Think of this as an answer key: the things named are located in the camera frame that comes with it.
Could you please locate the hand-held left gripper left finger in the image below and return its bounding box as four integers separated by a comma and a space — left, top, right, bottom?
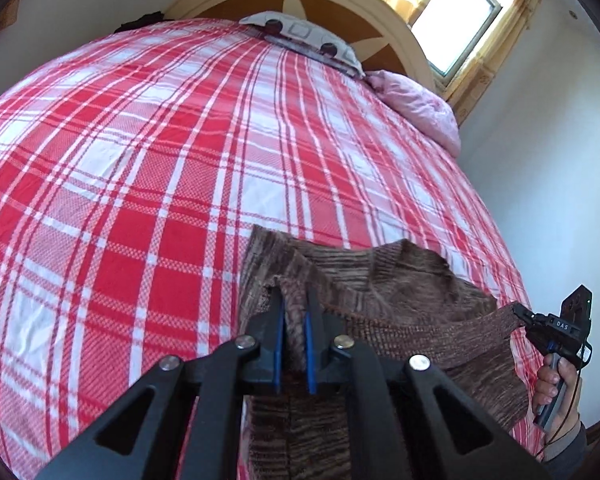
35, 287, 286, 480

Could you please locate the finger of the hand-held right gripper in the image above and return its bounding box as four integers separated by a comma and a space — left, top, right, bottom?
512, 303, 537, 334

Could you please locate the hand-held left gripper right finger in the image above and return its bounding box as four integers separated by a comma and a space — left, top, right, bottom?
304, 290, 551, 480

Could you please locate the brown patterned knit sweater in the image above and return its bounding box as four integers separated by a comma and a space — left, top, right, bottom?
237, 225, 531, 480

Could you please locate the person's right forearm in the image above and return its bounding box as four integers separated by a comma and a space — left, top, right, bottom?
540, 419, 589, 463

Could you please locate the person's right hand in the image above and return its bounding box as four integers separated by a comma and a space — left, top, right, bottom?
532, 360, 582, 431

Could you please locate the pink pillow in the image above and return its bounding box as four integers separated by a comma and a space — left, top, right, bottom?
367, 71, 462, 157

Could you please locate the red plaid bed sheet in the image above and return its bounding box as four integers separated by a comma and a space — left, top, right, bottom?
0, 16, 531, 480

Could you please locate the window behind headboard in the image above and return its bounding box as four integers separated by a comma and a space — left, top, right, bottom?
410, 0, 503, 78

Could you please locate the grey patterned pillow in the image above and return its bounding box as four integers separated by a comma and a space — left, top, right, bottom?
240, 11, 365, 78

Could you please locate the dark cloth beside bed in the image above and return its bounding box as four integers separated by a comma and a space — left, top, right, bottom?
120, 10, 167, 32

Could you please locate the cream arched headboard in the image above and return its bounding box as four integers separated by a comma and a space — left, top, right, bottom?
165, 0, 437, 93

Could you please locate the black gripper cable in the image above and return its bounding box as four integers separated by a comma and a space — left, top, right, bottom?
542, 342, 593, 458

